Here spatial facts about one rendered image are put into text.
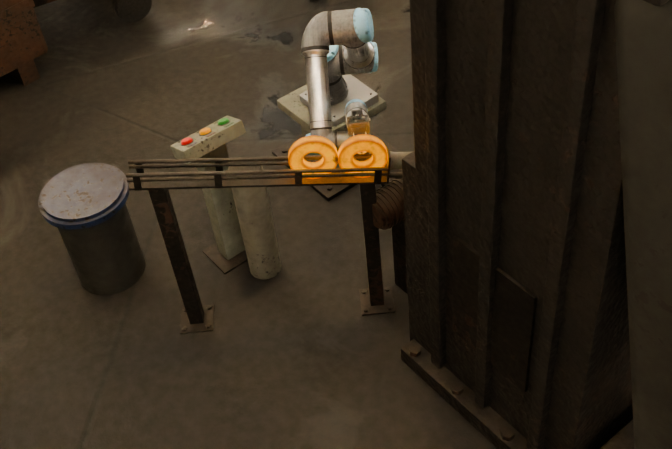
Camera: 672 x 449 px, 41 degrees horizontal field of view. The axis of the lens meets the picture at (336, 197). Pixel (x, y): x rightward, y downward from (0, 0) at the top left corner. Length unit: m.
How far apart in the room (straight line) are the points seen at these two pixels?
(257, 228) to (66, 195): 0.68
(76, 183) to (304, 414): 1.16
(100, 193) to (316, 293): 0.86
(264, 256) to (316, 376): 0.50
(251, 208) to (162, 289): 0.55
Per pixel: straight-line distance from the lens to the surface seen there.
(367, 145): 2.76
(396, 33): 4.60
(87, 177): 3.38
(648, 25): 1.68
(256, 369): 3.19
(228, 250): 3.49
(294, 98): 3.74
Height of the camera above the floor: 2.56
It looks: 44 degrees down
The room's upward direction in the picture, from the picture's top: 7 degrees counter-clockwise
